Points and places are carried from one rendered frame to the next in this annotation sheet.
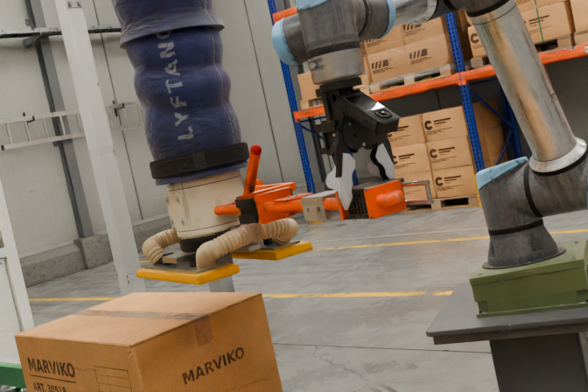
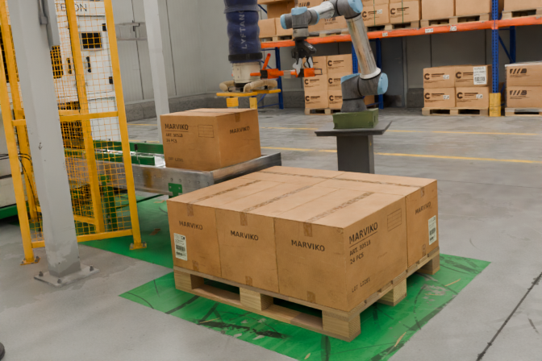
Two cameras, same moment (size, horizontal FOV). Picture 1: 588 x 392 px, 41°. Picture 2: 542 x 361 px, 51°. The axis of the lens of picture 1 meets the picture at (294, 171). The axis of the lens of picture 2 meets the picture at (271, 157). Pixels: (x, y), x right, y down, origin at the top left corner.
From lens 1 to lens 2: 201 cm
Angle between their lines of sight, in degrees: 8
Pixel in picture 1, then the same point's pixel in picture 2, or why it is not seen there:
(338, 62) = (301, 31)
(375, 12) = (313, 18)
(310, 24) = (294, 19)
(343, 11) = (304, 17)
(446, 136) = (339, 71)
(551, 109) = (368, 56)
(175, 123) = (241, 43)
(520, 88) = (359, 47)
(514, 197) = (352, 87)
